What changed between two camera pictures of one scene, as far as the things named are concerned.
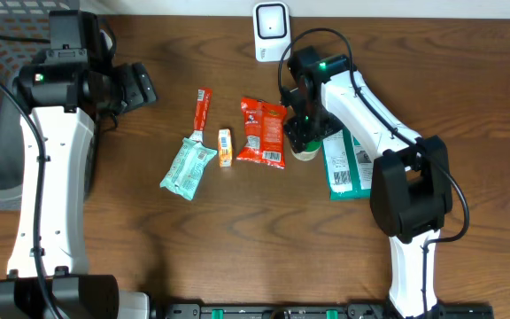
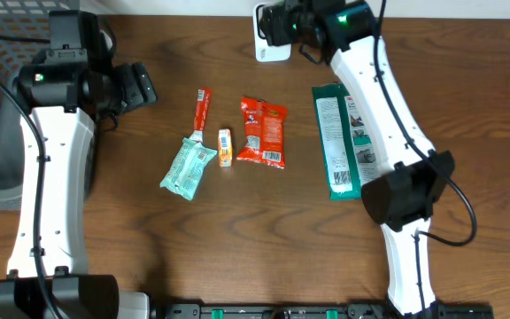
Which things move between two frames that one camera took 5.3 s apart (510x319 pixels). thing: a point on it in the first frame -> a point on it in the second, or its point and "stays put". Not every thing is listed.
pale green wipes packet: x=185 y=173 stays put
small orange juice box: x=225 y=147 stays put
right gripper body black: x=314 y=123 -> x=286 y=25
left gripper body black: x=131 y=89 stays put
